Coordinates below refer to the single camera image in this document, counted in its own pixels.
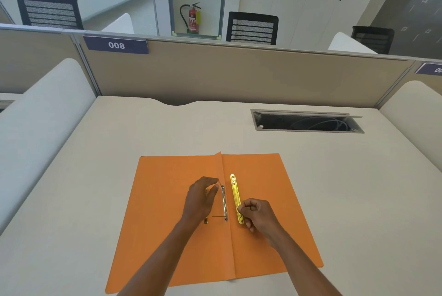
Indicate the person's right hand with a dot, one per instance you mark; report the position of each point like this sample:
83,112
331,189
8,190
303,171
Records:
259,217

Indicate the person's left hand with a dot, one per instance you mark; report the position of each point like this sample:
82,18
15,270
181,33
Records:
197,199

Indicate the person's left thumb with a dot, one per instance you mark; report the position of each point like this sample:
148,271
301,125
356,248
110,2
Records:
212,190

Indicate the person's right thumb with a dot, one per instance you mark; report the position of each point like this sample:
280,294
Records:
244,206

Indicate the silver metal fastener prong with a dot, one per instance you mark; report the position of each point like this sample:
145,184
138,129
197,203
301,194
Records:
224,202

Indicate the yellow metal fastener bar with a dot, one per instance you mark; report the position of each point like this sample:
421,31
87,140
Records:
235,190

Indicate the person's left forearm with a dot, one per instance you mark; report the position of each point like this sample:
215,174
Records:
157,259

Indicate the person's right forearm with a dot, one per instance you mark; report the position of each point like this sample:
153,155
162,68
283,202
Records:
300,264

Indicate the orange paper file folder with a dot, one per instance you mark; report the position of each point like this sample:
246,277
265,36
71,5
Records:
165,209

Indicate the beige desk partition panel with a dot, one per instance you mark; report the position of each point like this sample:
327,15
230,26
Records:
241,74
421,80
34,60

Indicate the black mesh office chair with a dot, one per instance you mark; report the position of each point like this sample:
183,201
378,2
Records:
374,39
48,10
252,29

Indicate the red fire extinguisher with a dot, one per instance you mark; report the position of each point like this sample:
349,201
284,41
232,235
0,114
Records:
193,21

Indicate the dark blue desk sign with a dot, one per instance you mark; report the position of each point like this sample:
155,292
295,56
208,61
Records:
430,69
116,45

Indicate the white rounded side divider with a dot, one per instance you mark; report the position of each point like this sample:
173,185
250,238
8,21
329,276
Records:
38,126
121,25
347,43
414,123

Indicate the grey locker cabinet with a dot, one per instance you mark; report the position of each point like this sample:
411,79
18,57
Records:
414,12

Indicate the white wall cabinet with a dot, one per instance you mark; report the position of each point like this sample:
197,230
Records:
310,2

